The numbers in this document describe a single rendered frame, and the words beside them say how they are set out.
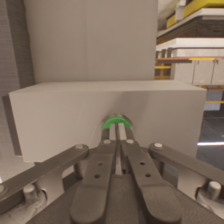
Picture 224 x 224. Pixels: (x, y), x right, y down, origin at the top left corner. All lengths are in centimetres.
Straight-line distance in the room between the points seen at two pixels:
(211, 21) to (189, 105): 270
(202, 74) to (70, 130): 753
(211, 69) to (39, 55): 766
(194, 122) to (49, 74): 20
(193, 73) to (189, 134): 727
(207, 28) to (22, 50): 269
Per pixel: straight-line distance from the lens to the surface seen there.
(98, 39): 24
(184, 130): 18
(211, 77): 786
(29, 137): 19
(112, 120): 15
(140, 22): 25
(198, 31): 275
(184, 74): 727
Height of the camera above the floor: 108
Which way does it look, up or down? 18 degrees up
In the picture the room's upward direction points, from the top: 179 degrees clockwise
